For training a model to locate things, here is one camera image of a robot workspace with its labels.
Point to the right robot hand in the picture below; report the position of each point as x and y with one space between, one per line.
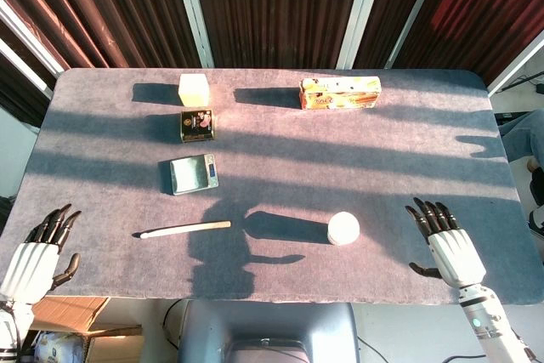
455 254

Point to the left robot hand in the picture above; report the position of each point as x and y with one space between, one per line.
30 263

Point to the white round container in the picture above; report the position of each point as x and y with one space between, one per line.
343 229

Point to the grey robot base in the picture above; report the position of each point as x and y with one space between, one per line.
268 333

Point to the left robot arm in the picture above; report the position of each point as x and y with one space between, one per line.
10 329

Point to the brown cardboard box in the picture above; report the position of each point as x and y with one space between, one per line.
85 324

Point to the printed plastic bag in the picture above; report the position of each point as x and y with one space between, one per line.
57 348

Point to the person's leg in jeans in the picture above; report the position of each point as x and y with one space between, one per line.
520 137

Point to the long white stick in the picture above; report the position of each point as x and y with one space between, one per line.
183 229

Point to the small digital pocket scale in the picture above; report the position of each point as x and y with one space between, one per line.
193 174

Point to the blue-grey table cloth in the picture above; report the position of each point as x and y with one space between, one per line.
272 193

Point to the orange snack box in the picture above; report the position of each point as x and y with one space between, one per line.
340 93

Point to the dark square tin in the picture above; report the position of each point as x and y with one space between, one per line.
198 125

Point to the pale yellow cube block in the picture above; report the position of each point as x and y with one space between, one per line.
194 89

